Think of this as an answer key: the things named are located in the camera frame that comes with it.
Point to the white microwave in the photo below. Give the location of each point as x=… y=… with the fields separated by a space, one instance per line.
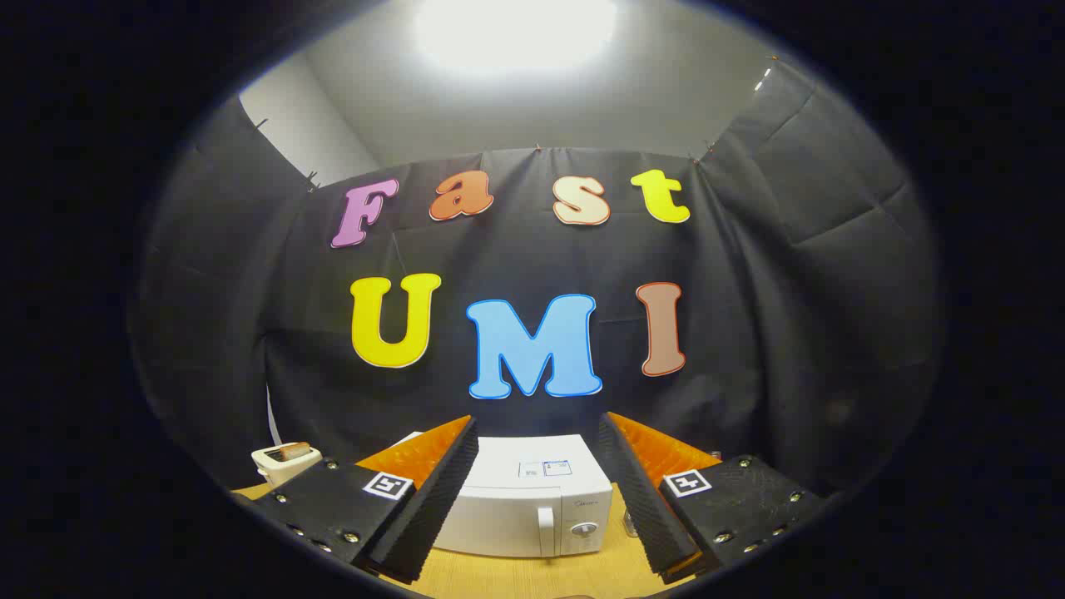
x=532 y=503

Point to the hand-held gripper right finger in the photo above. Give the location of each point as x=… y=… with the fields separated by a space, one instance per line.
x=636 y=507

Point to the bright ceiling light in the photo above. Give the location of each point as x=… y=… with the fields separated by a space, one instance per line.
x=516 y=33

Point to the brown toast slice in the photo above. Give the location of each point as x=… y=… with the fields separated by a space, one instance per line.
x=294 y=452

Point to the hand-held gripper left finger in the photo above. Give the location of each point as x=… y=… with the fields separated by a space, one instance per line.
x=441 y=507

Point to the white toaster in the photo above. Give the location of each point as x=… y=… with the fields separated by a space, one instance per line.
x=270 y=466

